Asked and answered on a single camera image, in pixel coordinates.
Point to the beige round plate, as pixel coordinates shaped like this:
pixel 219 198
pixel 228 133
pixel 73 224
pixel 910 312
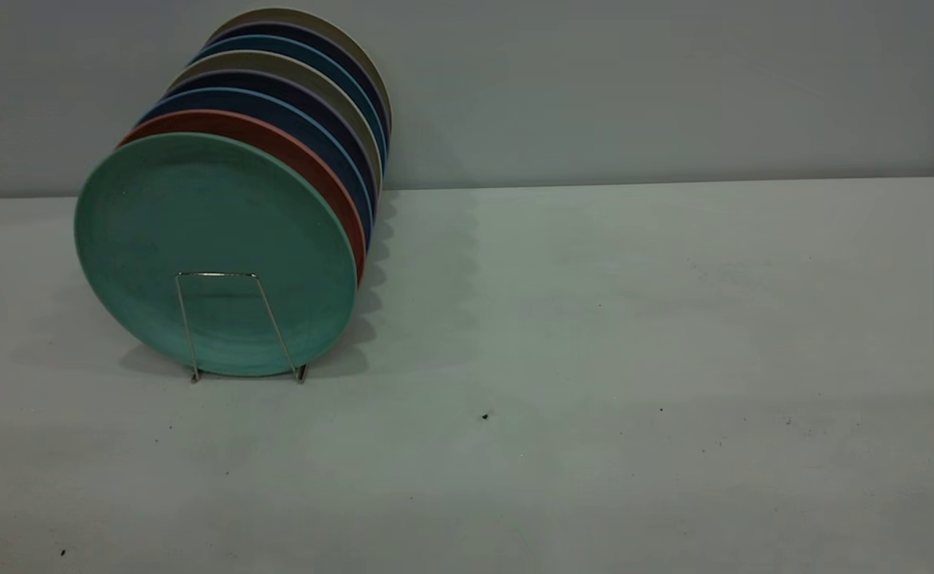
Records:
pixel 276 60
pixel 292 13

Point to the blue round plate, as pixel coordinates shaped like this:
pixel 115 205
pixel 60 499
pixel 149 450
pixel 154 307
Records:
pixel 276 108
pixel 308 49

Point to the purple round plate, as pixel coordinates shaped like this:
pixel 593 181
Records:
pixel 300 88
pixel 315 33

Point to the green round plate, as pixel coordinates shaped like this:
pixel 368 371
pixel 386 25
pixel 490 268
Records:
pixel 212 215

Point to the pink round plate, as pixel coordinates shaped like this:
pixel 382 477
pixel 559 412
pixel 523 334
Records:
pixel 276 137

